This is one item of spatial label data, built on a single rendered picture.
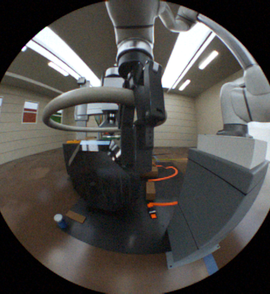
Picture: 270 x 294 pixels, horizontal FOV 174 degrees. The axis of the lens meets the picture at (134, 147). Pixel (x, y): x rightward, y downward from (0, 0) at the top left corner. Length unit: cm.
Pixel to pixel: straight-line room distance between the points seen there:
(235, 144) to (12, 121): 686
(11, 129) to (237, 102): 688
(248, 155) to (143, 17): 41
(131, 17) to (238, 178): 46
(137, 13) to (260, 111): 46
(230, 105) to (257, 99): 15
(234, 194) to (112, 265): 85
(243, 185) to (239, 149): 11
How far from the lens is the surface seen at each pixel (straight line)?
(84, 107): 178
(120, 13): 26
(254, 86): 46
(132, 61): 19
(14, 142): 650
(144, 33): 28
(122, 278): 88
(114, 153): 70
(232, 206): 35
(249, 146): 32
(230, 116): 48
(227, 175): 34
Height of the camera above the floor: 87
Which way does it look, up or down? 9 degrees down
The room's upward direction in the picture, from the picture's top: straight up
